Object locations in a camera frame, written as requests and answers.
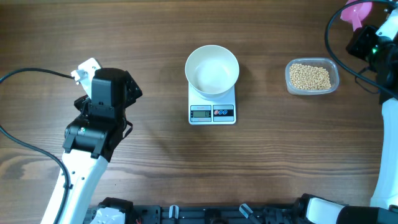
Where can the white digital kitchen scale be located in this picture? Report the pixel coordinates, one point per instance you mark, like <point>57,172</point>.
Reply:
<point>211,111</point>

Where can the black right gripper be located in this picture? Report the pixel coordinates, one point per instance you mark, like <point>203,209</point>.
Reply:
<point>362,35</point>

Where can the pile of soybeans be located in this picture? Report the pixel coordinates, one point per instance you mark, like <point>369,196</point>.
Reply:
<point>306,77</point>

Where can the clear plastic container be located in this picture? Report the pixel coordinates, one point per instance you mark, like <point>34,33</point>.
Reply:
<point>326,63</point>

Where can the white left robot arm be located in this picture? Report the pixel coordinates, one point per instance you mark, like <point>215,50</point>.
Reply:
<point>90,140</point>

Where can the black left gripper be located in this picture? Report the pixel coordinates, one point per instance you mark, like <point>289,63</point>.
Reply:
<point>133,92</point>

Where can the pink plastic scoop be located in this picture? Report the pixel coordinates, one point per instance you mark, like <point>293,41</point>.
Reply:
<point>355,14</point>

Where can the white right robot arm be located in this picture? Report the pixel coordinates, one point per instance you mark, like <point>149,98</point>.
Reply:
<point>383,204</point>

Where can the white bowl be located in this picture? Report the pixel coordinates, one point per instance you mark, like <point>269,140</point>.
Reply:
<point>212,70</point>

